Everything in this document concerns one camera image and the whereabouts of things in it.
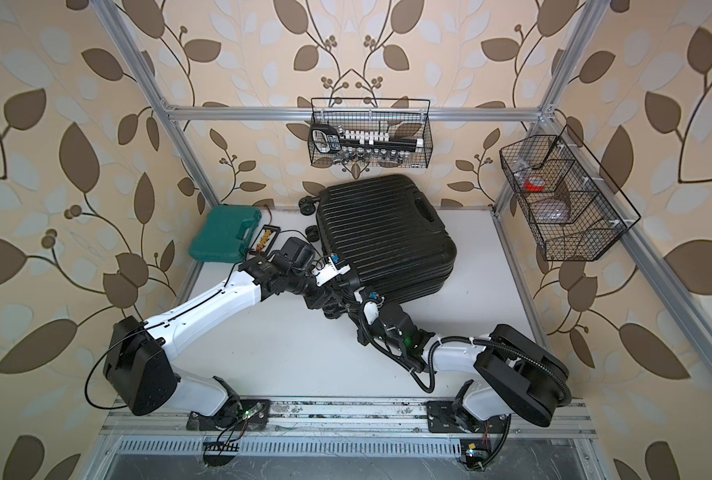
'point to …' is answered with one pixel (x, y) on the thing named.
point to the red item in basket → (535, 184)
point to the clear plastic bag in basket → (552, 210)
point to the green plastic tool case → (226, 233)
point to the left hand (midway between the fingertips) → (333, 287)
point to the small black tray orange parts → (266, 240)
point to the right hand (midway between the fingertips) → (349, 314)
